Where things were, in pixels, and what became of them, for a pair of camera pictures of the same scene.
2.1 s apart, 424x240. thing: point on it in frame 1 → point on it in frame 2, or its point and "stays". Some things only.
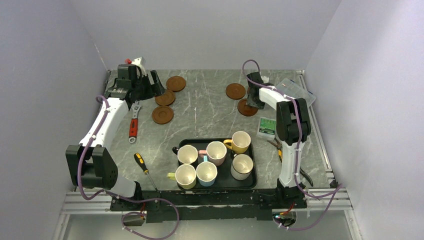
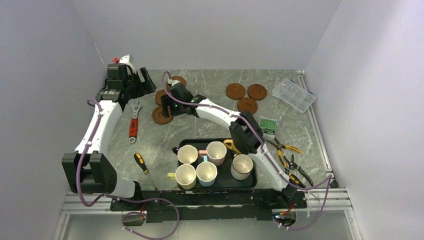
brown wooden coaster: [162, 114] stays
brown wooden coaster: [235, 91] stays
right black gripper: [260, 105] → [167, 100]
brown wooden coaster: [246, 110] stays
